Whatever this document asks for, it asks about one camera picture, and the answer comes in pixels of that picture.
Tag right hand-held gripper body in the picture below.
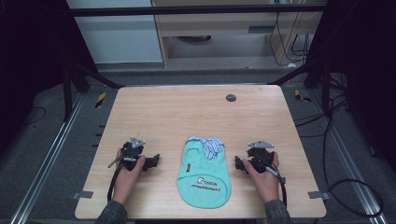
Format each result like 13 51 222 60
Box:
247 140 276 175

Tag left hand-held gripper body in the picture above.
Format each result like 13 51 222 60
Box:
120 135 147 172

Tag mint green pet shirt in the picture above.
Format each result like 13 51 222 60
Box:
176 135 233 210

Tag person's right hand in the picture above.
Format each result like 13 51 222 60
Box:
243 151 280 204

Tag person's left hand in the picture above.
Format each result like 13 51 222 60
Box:
112 148 147 205

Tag yellow black striped tape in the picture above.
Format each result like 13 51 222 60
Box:
293 89 313 104
94 91 107 109

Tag black metal stand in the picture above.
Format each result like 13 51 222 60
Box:
268 59 332 119
61 61 126 123

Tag white cabinet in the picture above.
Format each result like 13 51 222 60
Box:
65 0 164 65

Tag black curtain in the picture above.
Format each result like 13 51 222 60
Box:
0 0 98 157
306 0 396 175

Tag light wooden desk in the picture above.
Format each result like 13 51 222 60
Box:
150 0 326 68

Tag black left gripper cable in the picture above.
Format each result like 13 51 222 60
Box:
106 156 138 203

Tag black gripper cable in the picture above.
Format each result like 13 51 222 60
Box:
106 156 138 203
262 165 288 207

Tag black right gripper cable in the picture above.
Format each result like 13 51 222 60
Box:
262 165 288 207

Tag grey metal table bracket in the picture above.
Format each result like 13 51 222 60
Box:
71 190 94 201
307 190 331 201

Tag aluminium floor rail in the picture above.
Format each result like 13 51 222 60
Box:
8 92 86 224
309 89 389 224

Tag thin black floor cable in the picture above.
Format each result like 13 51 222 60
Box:
21 105 48 126

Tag black looped floor cable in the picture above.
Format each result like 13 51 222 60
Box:
293 92 385 218

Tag black hanging desk cables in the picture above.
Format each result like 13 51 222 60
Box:
268 11 313 68

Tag black horizontal frame bar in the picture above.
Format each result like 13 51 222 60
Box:
66 3 329 18

